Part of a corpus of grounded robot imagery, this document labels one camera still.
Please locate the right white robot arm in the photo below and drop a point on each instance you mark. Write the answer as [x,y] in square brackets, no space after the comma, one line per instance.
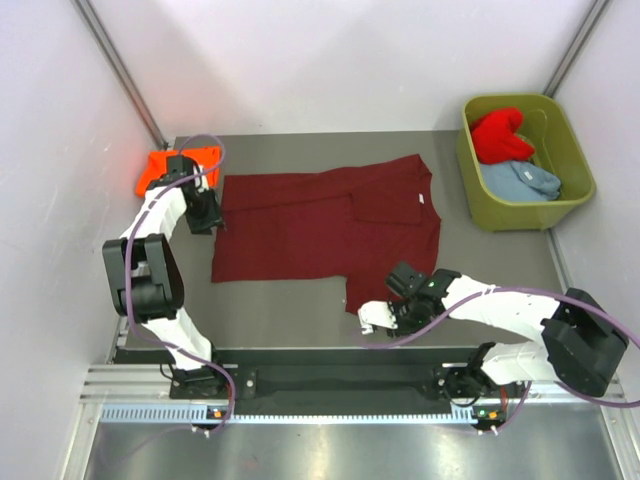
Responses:
[567,339]

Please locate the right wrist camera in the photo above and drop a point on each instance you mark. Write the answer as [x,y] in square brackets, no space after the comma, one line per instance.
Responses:
[376,314]

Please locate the aluminium frame rail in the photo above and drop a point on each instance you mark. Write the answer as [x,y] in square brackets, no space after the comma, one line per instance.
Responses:
[147,382]

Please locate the green plastic bin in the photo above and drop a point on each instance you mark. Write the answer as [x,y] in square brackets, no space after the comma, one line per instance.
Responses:
[557,150]

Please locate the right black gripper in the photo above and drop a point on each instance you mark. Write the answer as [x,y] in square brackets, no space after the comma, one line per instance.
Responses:
[403,328]

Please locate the dark red t shirt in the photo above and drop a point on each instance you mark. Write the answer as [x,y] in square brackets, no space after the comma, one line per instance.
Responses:
[353,222]

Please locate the bright red t shirt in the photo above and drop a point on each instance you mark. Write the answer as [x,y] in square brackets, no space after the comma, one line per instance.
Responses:
[495,140]

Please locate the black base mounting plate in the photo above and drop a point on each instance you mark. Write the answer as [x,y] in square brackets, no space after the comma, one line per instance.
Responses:
[362,402]

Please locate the grey slotted cable duct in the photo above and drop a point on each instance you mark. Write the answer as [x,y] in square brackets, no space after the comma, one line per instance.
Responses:
[202,414]

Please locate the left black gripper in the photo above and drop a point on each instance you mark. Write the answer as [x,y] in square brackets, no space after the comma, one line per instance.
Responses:
[211,219]

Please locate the blue t shirt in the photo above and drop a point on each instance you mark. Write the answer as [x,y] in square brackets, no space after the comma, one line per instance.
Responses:
[520,182]

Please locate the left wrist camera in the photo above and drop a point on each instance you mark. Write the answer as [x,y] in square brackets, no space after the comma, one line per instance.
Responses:
[201,183]

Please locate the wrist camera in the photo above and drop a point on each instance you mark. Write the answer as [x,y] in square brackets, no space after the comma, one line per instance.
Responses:
[376,314]
[201,183]

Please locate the orange folded t shirt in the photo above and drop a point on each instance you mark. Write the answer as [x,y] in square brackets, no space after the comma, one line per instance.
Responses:
[157,165]

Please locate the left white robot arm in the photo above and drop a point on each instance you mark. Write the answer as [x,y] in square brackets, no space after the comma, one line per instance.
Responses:
[145,283]

